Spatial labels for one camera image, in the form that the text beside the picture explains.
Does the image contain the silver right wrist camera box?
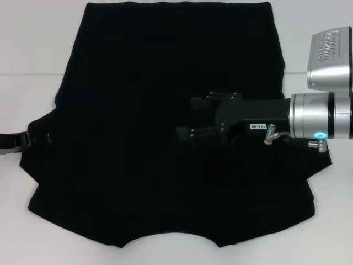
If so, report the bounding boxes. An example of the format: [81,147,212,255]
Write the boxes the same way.
[306,26,353,91]

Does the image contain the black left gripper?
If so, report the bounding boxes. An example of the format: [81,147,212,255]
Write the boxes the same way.
[0,131,31,156]

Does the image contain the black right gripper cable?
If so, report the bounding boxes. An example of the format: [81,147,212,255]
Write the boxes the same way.
[264,124,329,153]

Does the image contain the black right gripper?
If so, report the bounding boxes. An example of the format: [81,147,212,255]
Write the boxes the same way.
[176,91,292,144]

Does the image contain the black t-shirt with white print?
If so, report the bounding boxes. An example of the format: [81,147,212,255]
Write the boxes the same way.
[19,2,333,241]

